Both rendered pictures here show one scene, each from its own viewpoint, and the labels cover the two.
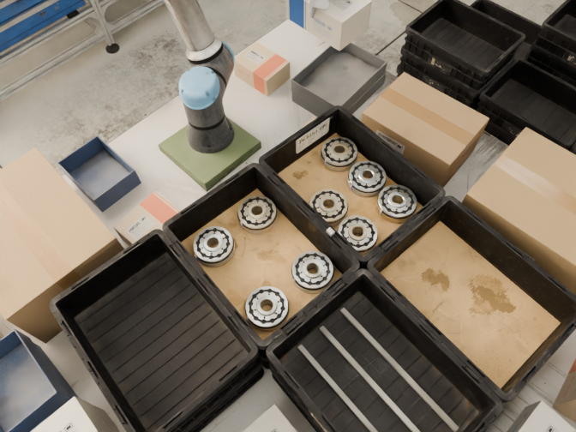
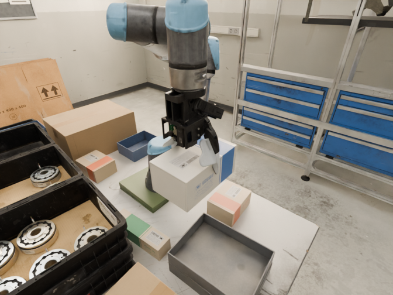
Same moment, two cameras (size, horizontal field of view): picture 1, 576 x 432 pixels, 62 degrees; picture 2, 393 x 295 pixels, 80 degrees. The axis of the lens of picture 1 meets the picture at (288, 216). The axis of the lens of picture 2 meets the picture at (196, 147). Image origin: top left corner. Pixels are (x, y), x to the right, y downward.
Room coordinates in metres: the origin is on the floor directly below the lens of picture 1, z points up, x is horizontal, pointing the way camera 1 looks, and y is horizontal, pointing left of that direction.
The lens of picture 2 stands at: (1.09, -0.62, 1.46)
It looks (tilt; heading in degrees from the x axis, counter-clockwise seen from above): 32 degrees down; 84
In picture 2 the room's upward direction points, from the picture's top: straight up
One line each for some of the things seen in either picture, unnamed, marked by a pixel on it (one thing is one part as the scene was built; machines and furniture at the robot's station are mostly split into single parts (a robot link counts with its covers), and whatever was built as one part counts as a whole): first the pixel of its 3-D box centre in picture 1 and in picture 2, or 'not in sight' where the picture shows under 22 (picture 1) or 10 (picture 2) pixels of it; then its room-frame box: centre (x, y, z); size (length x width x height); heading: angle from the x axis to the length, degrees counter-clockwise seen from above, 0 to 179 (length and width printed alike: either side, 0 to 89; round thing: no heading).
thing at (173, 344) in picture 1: (158, 334); (0, 159); (0.33, 0.31, 0.87); 0.40 x 0.30 x 0.11; 38
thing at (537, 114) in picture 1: (525, 126); not in sight; (1.34, -1.05, 0.31); 0.40 x 0.30 x 0.34; 43
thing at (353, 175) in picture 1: (367, 176); (51, 266); (0.75, -0.22, 0.86); 0.10 x 0.10 x 0.01
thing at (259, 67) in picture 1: (261, 69); (229, 202); (1.31, 0.07, 0.74); 0.16 x 0.12 x 0.07; 47
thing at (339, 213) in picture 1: (328, 205); (36, 233); (0.66, -0.11, 0.86); 0.10 x 0.10 x 0.01
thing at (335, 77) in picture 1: (339, 75); (220, 256); (1.22, -0.19, 0.78); 0.27 x 0.20 x 0.05; 137
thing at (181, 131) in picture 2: not in sight; (186, 115); (1.12, -0.15, 1.25); 0.09 x 0.08 x 0.12; 43
